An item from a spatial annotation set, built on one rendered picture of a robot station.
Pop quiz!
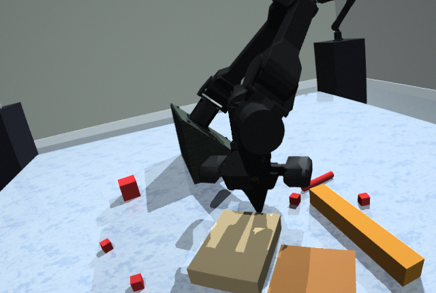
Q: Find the red cylinder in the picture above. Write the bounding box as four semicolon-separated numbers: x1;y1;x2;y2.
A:
301;171;334;191

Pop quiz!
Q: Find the red square block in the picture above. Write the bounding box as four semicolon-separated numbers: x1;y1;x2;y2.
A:
358;193;370;206
289;192;301;206
99;238;113;253
129;273;144;292
118;175;141;202

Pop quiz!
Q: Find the orange long rectangular bar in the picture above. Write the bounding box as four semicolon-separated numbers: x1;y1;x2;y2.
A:
309;184;424;286

